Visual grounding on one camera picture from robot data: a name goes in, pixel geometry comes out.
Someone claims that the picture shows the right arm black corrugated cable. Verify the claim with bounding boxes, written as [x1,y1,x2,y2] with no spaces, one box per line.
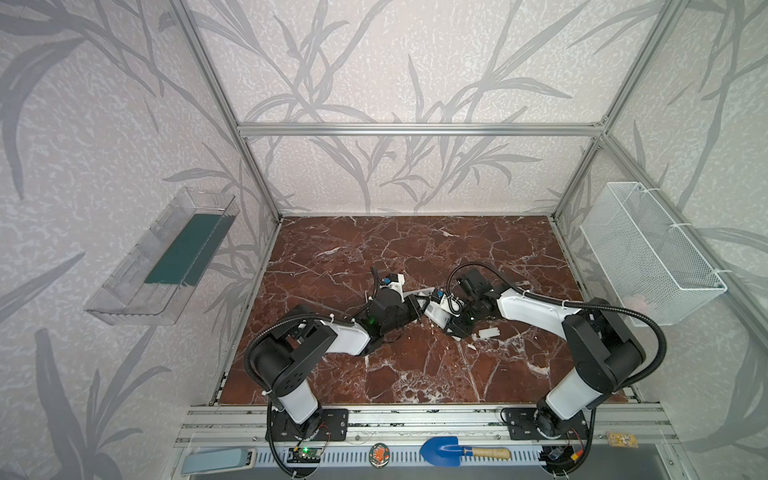
[445,262,668,388]

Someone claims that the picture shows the aluminium frame rail front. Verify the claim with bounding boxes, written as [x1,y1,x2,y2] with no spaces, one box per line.
[173,403,681,448]

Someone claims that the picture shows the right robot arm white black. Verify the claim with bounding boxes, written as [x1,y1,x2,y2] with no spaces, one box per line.
[443,262,646,439]

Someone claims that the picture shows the clear plastic wall bin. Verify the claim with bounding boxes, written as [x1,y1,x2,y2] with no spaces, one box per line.
[84,187,240,326]

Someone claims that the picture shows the white wire mesh basket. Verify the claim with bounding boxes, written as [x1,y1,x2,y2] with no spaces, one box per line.
[581,182,728,326]

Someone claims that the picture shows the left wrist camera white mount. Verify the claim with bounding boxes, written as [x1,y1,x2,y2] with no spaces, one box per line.
[378,273,405,302]

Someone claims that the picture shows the yellow small circuit board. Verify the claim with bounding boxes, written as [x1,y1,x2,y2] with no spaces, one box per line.
[606,432,639,449]

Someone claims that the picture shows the white remote control face up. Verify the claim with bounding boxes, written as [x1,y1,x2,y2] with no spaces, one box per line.
[424,297,456,329]

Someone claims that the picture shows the blue toy shovel wooden handle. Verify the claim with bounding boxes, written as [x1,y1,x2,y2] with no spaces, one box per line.
[419,436,512,467]

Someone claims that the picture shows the small green circuit board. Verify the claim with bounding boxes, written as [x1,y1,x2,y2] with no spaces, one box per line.
[286,447,324,464]

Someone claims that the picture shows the pink object in basket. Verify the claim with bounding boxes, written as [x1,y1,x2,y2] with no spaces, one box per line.
[622,294,650,315]

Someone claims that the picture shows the grey blue flat device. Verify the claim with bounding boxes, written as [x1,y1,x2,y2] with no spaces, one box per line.
[180,447,256,476]

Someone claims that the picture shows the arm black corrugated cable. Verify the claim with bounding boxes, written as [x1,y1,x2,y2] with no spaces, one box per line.
[445,262,668,388]
[243,313,361,397]

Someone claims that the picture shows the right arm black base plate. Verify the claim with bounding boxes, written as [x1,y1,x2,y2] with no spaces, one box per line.
[501,407,590,441]

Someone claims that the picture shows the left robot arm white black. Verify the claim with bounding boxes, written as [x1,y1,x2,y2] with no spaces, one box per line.
[243,289,428,440]

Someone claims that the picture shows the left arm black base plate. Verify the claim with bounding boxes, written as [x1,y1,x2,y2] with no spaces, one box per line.
[266,408,350,442]

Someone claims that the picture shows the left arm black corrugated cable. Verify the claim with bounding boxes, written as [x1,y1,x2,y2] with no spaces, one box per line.
[243,313,361,397]

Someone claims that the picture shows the white remote control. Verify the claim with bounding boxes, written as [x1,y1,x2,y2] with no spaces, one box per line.
[403,287,435,301]

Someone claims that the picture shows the right small electronics board wires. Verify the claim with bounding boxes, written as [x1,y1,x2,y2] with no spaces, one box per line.
[539,443,586,469]

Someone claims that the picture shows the round orange badge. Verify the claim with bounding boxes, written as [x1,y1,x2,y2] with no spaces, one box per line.
[368,443,391,469]

